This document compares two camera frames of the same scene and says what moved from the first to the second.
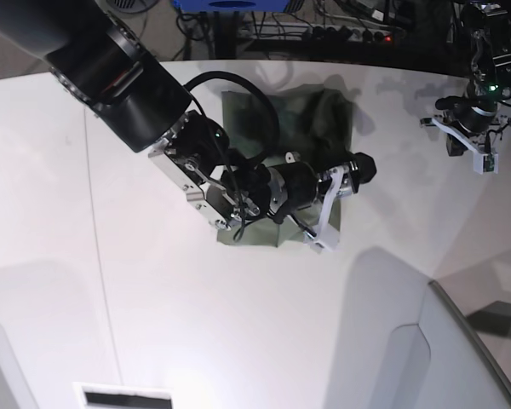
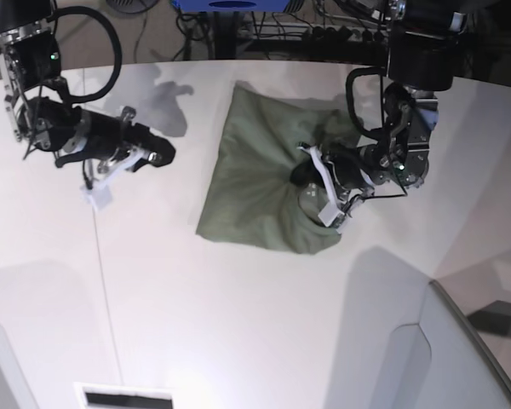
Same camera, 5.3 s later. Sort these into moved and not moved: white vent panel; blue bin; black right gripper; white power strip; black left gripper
Moved: black right gripper; black left gripper
Not moved: blue bin; white vent panel; white power strip
